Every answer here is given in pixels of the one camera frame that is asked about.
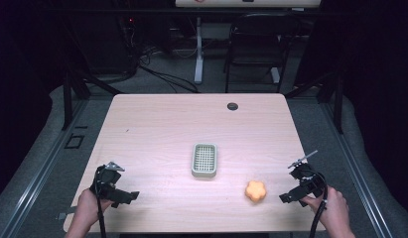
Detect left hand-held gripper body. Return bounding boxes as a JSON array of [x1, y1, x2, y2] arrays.
[[89, 161, 126, 201]]

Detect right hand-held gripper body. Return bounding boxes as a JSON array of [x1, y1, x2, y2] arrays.
[[287, 150, 327, 200]]

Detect orange flower-shaped soap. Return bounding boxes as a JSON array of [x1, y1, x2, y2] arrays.
[[244, 179, 268, 203]]

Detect grey-green soap dish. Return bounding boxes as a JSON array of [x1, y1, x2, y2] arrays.
[[191, 142, 218, 179]]

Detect person's left hand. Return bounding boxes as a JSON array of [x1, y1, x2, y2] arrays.
[[73, 187, 115, 229]]

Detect person's right hand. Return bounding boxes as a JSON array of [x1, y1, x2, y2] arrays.
[[302, 185, 350, 233]]

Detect black metal stand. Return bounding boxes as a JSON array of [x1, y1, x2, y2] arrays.
[[60, 67, 124, 132], [283, 70, 345, 136]]

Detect white desk leg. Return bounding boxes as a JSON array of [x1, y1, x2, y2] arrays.
[[270, 66, 282, 84], [193, 16, 205, 85]]

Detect black box with red light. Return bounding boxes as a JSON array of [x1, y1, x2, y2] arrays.
[[116, 14, 141, 68]]

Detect black chair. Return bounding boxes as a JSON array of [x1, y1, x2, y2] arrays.
[[222, 12, 301, 94]]

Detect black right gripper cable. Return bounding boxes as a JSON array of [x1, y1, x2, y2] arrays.
[[308, 169, 330, 238]]

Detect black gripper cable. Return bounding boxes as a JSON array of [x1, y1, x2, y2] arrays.
[[95, 172, 108, 238], [308, 169, 330, 238]]

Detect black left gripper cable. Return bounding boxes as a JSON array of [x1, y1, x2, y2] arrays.
[[95, 172, 108, 238]]

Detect aluminium floor rail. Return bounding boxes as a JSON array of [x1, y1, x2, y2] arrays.
[[0, 97, 92, 238], [319, 100, 395, 238]]

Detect black floor cables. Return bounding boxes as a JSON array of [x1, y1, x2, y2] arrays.
[[125, 46, 200, 94]]

